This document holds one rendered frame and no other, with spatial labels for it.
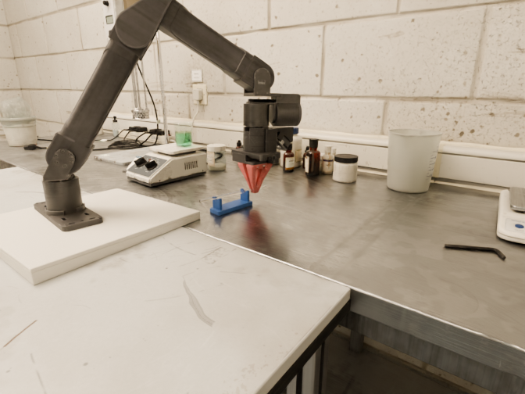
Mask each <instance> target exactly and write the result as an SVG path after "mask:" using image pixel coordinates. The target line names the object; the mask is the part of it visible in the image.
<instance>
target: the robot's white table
mask: <svg viewBox="0 0 525 394"><path fill-rule="evenodd" d="M42 180H43V176H41V175H40V174H36V173H33V172H31V171H29V170H25V169H23V168H20V167H12V168H6V169H1V170H0V214H2V213H8V212H12V211H16V210H22V209H26V208H30V207H34V204H35V203H36V202H44V201H45V194H44V190H43V186H42V182H41V181H42ZM350 291H351V289H350V288H348V287H345V286H343V285H339V284H337V283H334V282H332V281H328V280H326V279H324V278H320V277H317V276H316V275H313V274H309V273H307V272H305V271H302V270H299V269H296V268H293V267H290V266H288V265H285V264H283V263H279V262H277V261H275V260H271V259H268V258H266V257H264V256H260V255H258V254H255V253H252V252H249V251H247V250H244V249H241V248H238V247H236V246H234V245H230V244H227V243H226V242H221V241H219V240H217V239H214V238H211V237H209V236H206V235H203V234H200V233H198V232H195V231H192V230H189V229H187V228H185V227H179V228H176V229H174V230H172V231H168V232H166V233H164V234H162V235H159V236H156V237H154V238H151V239H149V240H147V241H144V242H141V243H139V244H136V245H133V246H131V247H129V248H127V249H124V250H121V251H119V252H117V253H113V254H112V255H109V256H106V257H104V258H101V259H100V260H96V261H94V262H92V263H89V264H86V265H84V266H82V267H78V268H77V269H74V270H71V271H69V272H66V273H65V274H61V275H59V276H57V277H54V278H51V279H49V280H47V281H43V282H42V283H39V284H37V285H32V284H31V283H30V282H29V281H28V280H27V279H26V278H25V277H23V276H22V275H21V274H20V273H18V272H17V271H16V270H15V269H13V268H12V267H11V266H9V265H8V264H7V262H5V261H4V260H3V259H2V258H0V394H281V393H282V392H283V391H284V389H285V388H286V387H287V394H326V383H327V364H328V353H329V342H330V333H331V332H332V331H333V330H334V329H335V328H336V327H337V326H338V324H339V323H340V322H341V321H342V319H343V318H344V317H345V315H346V314H347V313H348V312H349V310H350V306H351V299H350Z"/></svg>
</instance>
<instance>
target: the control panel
mask: <svg viewBox="0 0 525 394"><path fill-rule="evenodd" d="M143 157H144V158H145V159H146V160H147V162H148V160H149V159H151V160H153V159H154V160H155V161H156V162H157V163H158V165H157V167H156V168H155V169H153V170H147V168H146V167H145V165H144V166H142V167H137V166H136V164H134V165H133V166H132V167H130V168H129V169H128V171H130V172H133V173H136V174H140V175H143V176H146V177H150V176H151V175H152V174H153V173H154V172H156V171H157V170H158V169H159V168H160V167H161V166H162V165H163V164H164V163H165V162H166V161H167V159H161V158H157V157H154V156H148V155H144V156H143Z"/></svg>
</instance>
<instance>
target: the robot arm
mask: <svg viewBox="0 0 525 394"><path fill-rule="evenodd" d="M158 30H160V31H162V32H163V33H164V34H166V35H168V36H169V37H171V38H173V39H175V40H177V41H179V42H180V43H181V44H183V45H185V46H186V47H188V48H189V49H190V50H192V51H193V52H195V53H197V54H198V55H200V56H201V57H202V58H204V59H206V60H207V61H209V62H210V63H211V64H213V65H214V66H216V67H218V68H219V69H221V70H222V71H223V72H224V73H225V74H226V75H227V76H229V77H231V78H232V79H234V80H233V82H234V83H236V84H238V85H239V86H241V87H242V88H243V89H244V96H255V97H271V99H259V98H249V99H248V101H247V102H246V103H244V108H243V126H246V127H243V148H239V149H231V155H232V160H233V161H236V162H238V166H239V168H240V170H241V172H242V173H243V175H244V177H245V180H246V181H247V183H248V186H249V188H250V189H251V188H252V191H251V192H252V193H257V192H259V189H260V188H261V185H262V183H263V180H264V178H265V177H266V175H267V174H268V172H269V170H270V168H271V166H272V165H273V164H275V163H279V158H280V152H276V150H277V149H279V150H281V151H287V149H288V146H289V145H290V144H291V142H293V132H294V127H286V126H298V125H299V124H300V122H301V119H302V107H301V104H300V101H301V96H300V95H299V94H281V93H270V88H271V87H272V86H273V82H274V78H275V76H274V72H273V69H272V68H271V66H270V65H268V64H267V63H265V62H264V61H262V60H261V59H260V58H259V57H257V56H256V55H252V54H251V53H249V52H248V51H246V50H244V49H243V48H241V47H239V46H237V45H235V44H234V43H232V42H231V41H229V40H228V39H226V38H225V37H224V36H223V35H221V34H219V33H218V32H217V31H215V30H213V29H212V28H211V27H210V26H208V25H207V24H206V23H204V22H202V21H201V20H200V19H199V18H198V17H196V16H195V15H193V14H192V13H190V12H189V11H188V9H187V8H186V7H185V6H183V5H182V4H181V3H179V2H178V1H177V0H139V1H137V2H135V3H134V4H133V5H131V6H129V7H128V8H126V9H125V10H124V11H122V12H121V13H120V14H119V15H118V16H117V18H116V22H115V24H114V26H113V28H112V30H111V32H110V33H109V38H110V40H109V42H108V44H107V46H106V47H105V50H104V52H103V54H102V57H101V59H100V61H99V62H98V65H97V66H96V68H95V71H94V72H93V74H92V75H91V78H90V80H89V81H88V83H87V85H86V86H85V89H84V91H83V92H82V94H81V96H80V98H79V100H78V102H77V104H76V105H75V107H74V109H73V112H72V113H71V114H70V116H69V118H68V119H67V120H66V122H65V124H64V125H63V127H62V130H61V131H58V132H56V133H55V136H54V138H53V139H52V142H51V144H50V145H49V146H48V149H47V151H46V153H45V159H46V162H47V164H48V167H47V169H46V171H45V173H44V175H43V180H42V181H41V182H42V186H43V190H44V194H45V201H44V202H36V203H35V204H34V209H35V210H37V211H38V212H39V213H40V214H41V215H42V216H43V217H45V218H46V219H47V220H49V221H50V222H51V223H53V224H54V225H55V226H56V227H57V228H58V229H59V230H61V231H64V232H67V231H73V230H76V229H80V228H83V227H89V226H92V225H96V224H101V223H102V222H103V220H102V216H100V215H99V214H97V213H95V212H94V211H92V210H90V209H88V208H87V207H85V203H83V202H82V197H81V191H80V182H79V177H78V176H75V175H74V174H73V173H76V172H77V171H78V170H79V169H80V168H81V167H82V166H83V165H84V164H85V163H86V161H87V160H88V157H89V156H90V154H91V152H92V150H93V148H94V147H95V145H93V143H94V142H95V139H96V138H97V136H98V133H99V131H100V130H101V128H102V126H103V124H104V123H105V120H106V118H107V117H108V115H109V113H110V111H111V109H112V108H113V106H114V104H115V102H116V100H117V99H118V97H119V95H120V93H121V91H122V90H123V87H124V85H125V84H126V82H127V80H128V78H129V77H130V75H131V73H132V72H133V70H134V68H135V67H136V65H137V63H138V60H139V61H142V59H143V57H144V55H145V53H146V52H147V50H148V49H149V47H150V45H151V43H152V41H153V39H154V37H155V36H156V34H157V32H158ZM269 122H270V123H271V125H272V126H271V127H269Z"/></svg>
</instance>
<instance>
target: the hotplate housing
mask: <svg viewBox="0 0 525 394"><path fill-rule="evenodd" d="M145 155H148V156H154V157H157V158H161V159H167V161H166V162H165V163H164V164H163V165H162V166H161V167H160V168H159V169H158V170H157V171H156V172H154V173H153V174H152V175H151V176H150V177H146V176H143V175H140V174H136V173H133V172H130V171H128V169H127V172H126V175H127V176H128V177H127V179H129V180H132V181H136V182H138V183H141V184H145V185H147V186H149V187H152V186H156V185H160V184H165V183H169V182H172V181H179V180H182V179H185V178H189V177H195V176H198V175H202V174H206V171H207V164H206V153H205V152H201V151H191V152H182V153H178V154H173V155H170V154H166V153H163V152H148V153H147V154H145Z"/></svg>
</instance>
